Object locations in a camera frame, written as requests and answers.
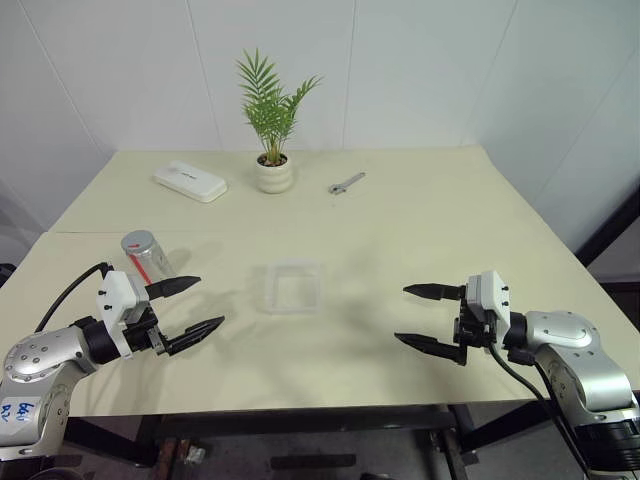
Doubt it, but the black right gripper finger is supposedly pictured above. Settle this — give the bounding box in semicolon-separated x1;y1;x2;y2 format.
402;282;469;303
393;332;469;368

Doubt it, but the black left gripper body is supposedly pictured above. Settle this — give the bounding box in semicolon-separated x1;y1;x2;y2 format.
122;301;169;358

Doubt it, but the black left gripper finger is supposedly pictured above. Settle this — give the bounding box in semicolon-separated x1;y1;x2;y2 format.
145;275;203;302
161;315;227;358

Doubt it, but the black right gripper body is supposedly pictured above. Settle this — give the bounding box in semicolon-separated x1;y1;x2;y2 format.
453;284;496;353

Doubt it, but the clear plastic jar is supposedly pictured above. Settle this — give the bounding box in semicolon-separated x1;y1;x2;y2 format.
127;241;177;288

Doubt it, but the grey jar lid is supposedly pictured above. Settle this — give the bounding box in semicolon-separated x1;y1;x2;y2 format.
120;229;155;260

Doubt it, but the clear square plastic container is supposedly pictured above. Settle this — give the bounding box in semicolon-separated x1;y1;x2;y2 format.
251;258;328;317

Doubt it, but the white rectangular case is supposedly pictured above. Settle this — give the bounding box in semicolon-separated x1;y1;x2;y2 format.
152;159;229;204

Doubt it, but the silver adjustable wrench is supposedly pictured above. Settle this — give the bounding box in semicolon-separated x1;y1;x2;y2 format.
327;171;367;197

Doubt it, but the green plant in white pot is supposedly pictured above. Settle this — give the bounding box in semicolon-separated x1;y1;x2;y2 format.
235;47;324;196

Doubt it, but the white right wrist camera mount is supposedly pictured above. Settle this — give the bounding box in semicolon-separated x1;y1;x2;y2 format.
465;270;511;327

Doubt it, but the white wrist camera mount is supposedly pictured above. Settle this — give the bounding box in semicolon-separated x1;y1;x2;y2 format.
465;270;511;327
94;271;151;359

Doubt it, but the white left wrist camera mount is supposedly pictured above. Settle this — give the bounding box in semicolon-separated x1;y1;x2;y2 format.
94;271;151;359

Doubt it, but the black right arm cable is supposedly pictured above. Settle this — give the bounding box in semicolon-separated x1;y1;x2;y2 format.
486;327;594;480

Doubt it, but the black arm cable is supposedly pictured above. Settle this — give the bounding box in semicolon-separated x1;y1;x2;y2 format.
33;261;112;335
486;327;594;480

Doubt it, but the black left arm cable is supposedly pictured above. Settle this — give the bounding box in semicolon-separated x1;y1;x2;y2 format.
33;261;112;335

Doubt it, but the black metal table frame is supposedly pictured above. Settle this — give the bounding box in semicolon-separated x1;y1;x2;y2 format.
58;401;569;480

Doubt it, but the black slanted post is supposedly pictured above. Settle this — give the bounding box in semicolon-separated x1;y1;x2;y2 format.
573;188;640;267

